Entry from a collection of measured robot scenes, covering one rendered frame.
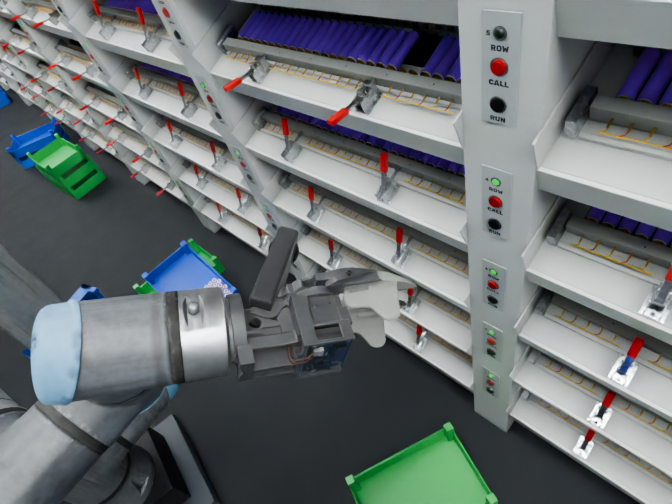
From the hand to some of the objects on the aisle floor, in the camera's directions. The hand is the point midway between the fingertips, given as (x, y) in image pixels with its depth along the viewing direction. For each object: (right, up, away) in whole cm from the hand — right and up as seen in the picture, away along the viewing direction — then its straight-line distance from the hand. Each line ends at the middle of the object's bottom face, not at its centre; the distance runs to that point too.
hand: (397, 290), depth 53 cm
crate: (+14, -57, +58) cm, 82 cm away
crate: (-62, -10, +116) cm, 132 cm away
